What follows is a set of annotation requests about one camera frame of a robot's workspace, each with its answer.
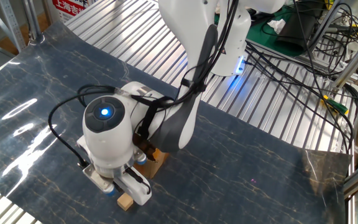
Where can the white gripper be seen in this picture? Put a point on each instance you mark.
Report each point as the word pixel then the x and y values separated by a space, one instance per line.
pixel 137 193

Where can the light wooden cube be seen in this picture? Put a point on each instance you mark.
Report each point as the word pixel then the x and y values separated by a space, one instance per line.
pixel 125 203

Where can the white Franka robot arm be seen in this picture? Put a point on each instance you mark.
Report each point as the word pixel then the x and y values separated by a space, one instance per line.
pixel 107 140

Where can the open cardboard box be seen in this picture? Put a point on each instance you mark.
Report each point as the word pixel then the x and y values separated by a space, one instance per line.
pixel 154 166

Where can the dark blue marble-pattern mat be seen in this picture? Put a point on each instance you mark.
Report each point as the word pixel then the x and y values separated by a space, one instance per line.
pixel 259 174

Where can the red and white sign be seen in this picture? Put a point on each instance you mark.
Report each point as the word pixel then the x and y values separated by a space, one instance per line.
pixel 70 7

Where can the green cutting mat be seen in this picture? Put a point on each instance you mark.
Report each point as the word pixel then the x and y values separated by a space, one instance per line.
pixel 259 34

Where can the round metal pole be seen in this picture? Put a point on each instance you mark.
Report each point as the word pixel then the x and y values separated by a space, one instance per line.
pixel 31 18

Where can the perforated steel angle bar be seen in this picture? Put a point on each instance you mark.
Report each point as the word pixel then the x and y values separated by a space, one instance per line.
pixel 11 21

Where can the crumpled white paper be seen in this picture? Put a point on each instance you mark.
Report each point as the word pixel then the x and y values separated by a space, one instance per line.
pixel 277 25

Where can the yellow and green connector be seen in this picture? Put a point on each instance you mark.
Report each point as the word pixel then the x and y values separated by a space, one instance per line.
pixel 337 106

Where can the black rectangular device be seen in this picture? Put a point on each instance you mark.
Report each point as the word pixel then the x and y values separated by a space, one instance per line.
pixel 294 31

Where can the silver camera with blue caps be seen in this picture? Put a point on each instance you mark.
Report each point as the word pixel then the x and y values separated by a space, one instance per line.
pixel 96 179

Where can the grey metal post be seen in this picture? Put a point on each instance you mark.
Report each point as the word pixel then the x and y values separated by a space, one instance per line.
pixel 325 28

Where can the aluminium profile post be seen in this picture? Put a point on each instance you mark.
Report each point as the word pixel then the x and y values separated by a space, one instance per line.
pixel 356 59

